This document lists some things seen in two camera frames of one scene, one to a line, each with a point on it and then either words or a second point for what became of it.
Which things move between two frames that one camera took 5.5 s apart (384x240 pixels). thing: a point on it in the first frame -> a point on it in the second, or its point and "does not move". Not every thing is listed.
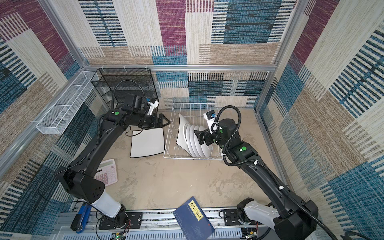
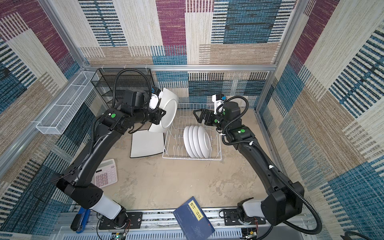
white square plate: (181, 140) -> (169, 103)
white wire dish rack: (181, 141) does not move
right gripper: (208, 136) -> (209, 113)
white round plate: (188, 141) does not move
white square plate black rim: (148, 143) does not move
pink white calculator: (107, 172) does not move
